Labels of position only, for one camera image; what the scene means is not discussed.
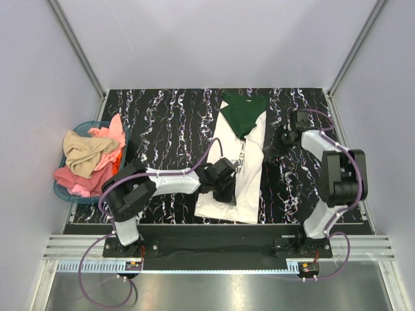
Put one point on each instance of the pink t-shirt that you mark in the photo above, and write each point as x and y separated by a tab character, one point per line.
97	175

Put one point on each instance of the cream and green t-shirt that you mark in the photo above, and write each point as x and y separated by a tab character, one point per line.
240	126

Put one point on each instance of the right aluminium frame post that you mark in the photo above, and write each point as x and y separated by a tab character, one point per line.
363	34

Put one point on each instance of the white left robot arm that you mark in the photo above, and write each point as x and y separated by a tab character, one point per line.
128	192

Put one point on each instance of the aluminium frame post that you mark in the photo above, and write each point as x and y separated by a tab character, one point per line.
71	37
363	34

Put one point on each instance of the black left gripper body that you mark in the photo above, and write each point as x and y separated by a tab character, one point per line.
224	190

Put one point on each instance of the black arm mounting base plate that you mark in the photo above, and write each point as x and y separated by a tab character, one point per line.
232	245

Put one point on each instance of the left aluminium frame post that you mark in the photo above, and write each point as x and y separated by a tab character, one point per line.
71	37

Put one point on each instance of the orange garment in basket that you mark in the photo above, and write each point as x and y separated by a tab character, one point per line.
117	163

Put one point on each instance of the beige t-shirt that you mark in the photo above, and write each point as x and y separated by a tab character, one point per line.
83	154

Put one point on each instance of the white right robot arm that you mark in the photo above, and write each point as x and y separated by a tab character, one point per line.
341	186

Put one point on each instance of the grey slotted cable duct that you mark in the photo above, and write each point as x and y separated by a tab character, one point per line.
150	267

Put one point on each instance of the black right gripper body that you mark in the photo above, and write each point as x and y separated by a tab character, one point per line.
281	138

